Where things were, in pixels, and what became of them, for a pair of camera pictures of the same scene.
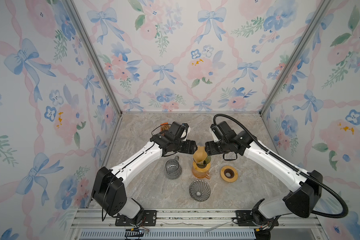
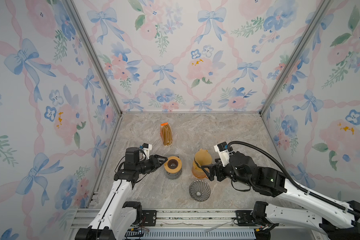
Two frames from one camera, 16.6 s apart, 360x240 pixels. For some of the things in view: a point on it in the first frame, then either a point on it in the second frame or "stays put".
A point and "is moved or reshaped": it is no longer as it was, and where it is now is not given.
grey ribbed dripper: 199,190 stays put
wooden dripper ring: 229,180 is moved or reshaped
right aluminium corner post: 321,10 stays put
